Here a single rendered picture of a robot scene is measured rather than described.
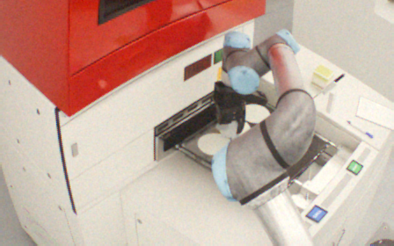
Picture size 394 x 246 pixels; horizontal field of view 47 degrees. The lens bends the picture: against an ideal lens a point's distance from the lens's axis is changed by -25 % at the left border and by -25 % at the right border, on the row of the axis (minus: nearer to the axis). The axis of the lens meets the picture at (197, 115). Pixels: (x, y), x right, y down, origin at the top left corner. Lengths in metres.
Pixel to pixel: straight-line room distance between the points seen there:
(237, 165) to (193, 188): 0.61
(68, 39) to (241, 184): 0.49
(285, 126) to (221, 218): 0.60
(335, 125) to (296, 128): 0.75
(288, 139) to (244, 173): 0.11
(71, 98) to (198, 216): 0.57
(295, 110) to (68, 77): 0.51
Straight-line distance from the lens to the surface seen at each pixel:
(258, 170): 1.11
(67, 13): 1.16
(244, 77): 1.44
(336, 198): 1.55
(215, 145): 1.74
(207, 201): 1.68
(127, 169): 1.67
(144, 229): 1.72
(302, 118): 1.11
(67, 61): 1.22
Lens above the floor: 2.02
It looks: 37 degrees down
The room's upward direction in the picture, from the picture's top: 4 degrees clockwise
